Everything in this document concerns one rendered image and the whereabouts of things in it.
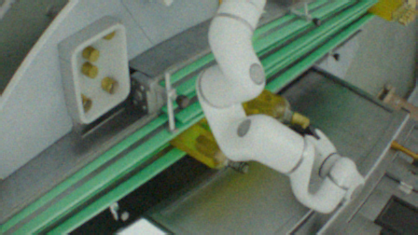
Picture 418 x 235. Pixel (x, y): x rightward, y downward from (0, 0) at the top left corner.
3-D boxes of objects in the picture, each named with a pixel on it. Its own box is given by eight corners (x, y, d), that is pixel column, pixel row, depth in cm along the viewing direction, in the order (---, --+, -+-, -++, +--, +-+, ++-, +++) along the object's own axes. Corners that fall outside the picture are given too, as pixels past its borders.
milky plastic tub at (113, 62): (67, 115, 132) (83, 128, 127) (57, 43, 118) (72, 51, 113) (112, 84, 142) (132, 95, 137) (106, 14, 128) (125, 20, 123)
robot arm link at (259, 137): (317, 98, 110) (279, 107, 123) (238, 45, 101) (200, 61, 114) (296, 172, 105) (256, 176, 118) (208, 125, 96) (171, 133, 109)
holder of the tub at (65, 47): (71, 129, 135) (85, 142, 131) (57, 43, 119) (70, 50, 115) (113, 100, 145) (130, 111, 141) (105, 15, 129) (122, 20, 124)
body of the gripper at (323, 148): (338, 175, 132) (315, 155, 140) (343, 146, 126) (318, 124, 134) (318, 188, 129) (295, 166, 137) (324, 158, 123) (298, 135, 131)
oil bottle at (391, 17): (361, 7, 217) (404, 30, 201) (360, -2, 214) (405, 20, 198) (365, 6, 221) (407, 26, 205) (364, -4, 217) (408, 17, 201)
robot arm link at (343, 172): (332, 200, 112) (355, 165, 110) (307, 177, 119) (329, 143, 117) (354, 205, 122) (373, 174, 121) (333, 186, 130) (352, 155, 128)
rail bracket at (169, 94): (148, 122, 139) (184, 144, 132) (143, 65, 129) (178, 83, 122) (157, 117, 141) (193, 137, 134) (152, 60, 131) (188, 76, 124)
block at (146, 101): (131, 106, 142) (147, 117, 138) (127, 76, 136) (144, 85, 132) (140, 100, 144) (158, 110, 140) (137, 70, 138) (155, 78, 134)
